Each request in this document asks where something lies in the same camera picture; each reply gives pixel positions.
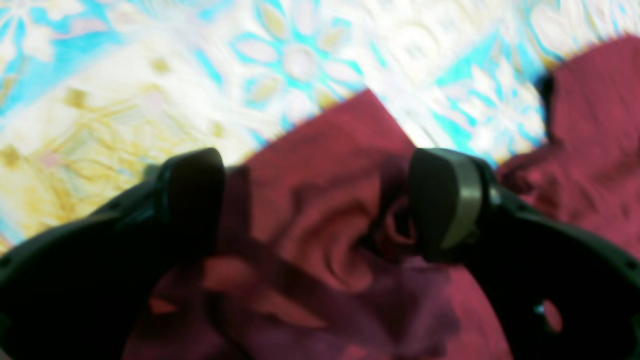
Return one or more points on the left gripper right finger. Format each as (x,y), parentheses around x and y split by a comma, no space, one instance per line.
(559,292)

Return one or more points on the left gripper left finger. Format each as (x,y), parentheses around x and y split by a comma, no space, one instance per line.
(75,290)

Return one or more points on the patterned tile tablecloth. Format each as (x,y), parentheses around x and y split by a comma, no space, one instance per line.
(96,92)

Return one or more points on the dark red t-shirt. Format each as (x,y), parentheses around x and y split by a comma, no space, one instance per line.
(317,256)

